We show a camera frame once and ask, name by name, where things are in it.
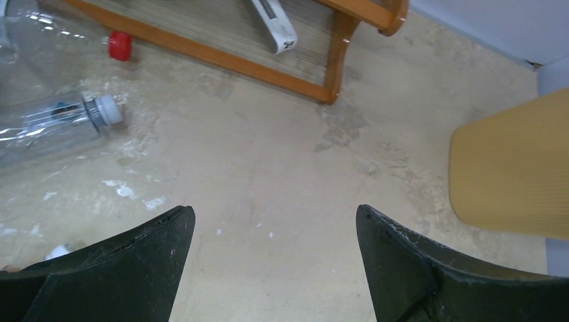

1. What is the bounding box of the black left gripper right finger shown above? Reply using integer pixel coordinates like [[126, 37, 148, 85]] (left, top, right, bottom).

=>
[[356, 205, 568, 321]]

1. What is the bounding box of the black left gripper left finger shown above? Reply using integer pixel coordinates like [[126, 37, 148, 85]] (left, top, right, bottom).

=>
[[1, 206, 195, 321]]

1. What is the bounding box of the clear bottle white cap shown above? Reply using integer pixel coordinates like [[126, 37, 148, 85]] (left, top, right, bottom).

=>
[[1, 92, 123, 168]]

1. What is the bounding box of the yellow mesh waste bin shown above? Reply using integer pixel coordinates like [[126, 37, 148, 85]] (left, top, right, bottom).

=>
[[448, 89, 568, 239]]

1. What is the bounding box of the amber bottle red gold label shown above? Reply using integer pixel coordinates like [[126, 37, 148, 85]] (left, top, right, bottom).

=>
[[43, 244, 73, 261]]

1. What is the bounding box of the clear bottle red label by shelf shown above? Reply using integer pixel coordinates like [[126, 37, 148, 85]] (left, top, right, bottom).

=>
[[1, 1, 133, 106]]

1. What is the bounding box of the wooden shelf rack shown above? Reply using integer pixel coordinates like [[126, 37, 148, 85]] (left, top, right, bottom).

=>
[[71, 1, 409, 105]]

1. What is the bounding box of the white stapler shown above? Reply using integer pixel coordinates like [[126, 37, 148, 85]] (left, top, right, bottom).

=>
[[246, 0, 298, 55]]

